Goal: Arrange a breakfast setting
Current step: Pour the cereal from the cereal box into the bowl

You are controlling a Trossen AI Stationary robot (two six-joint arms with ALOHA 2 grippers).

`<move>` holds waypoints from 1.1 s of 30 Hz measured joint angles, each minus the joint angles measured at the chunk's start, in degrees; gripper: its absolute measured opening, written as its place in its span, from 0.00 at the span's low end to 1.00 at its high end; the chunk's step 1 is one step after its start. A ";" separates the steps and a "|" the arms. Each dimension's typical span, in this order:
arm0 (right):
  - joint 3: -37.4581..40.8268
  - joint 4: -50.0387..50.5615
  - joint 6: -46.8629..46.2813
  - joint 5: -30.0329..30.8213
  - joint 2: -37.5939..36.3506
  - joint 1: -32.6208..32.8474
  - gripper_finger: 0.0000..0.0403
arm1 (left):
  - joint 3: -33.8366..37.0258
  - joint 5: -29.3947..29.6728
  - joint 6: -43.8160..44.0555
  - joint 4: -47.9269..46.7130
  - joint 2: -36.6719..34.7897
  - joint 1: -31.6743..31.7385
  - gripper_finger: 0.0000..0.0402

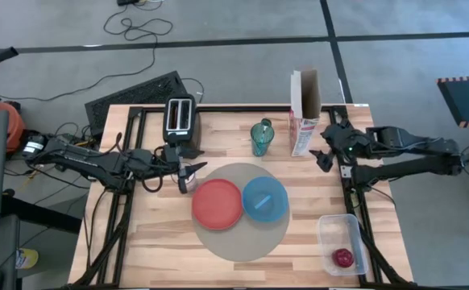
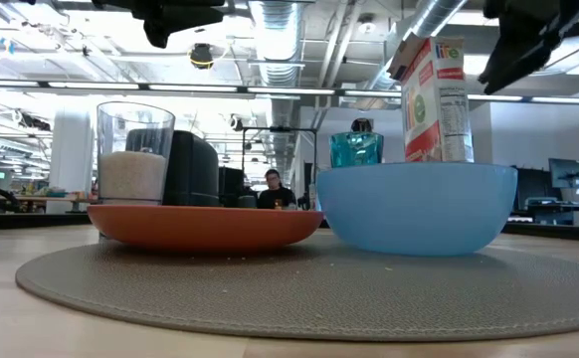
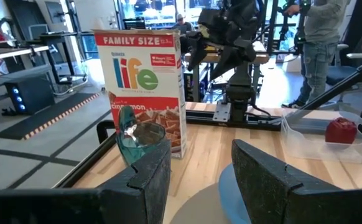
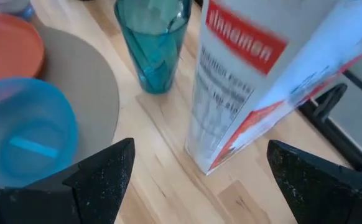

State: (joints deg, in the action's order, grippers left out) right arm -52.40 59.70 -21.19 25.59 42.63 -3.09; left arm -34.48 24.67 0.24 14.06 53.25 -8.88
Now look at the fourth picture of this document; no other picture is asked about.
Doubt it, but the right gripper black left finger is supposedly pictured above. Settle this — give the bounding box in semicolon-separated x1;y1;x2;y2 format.
0;138;136;224

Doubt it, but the teal transparent tumbler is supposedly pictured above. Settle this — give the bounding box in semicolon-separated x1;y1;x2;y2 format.
114;0;193;95

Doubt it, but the round grey placemat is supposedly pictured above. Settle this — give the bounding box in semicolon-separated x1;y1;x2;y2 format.
31;24;120;164

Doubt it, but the orange plate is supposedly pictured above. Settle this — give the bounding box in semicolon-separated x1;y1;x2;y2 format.
0;14;45;84

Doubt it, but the Life cinnamon cereal box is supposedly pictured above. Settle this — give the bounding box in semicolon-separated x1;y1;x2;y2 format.
184;0;362;175

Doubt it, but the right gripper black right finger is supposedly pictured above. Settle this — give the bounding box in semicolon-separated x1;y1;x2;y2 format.
266;139;362;224

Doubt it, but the blue bowl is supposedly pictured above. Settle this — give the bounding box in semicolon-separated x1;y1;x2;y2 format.
0;77;79;188

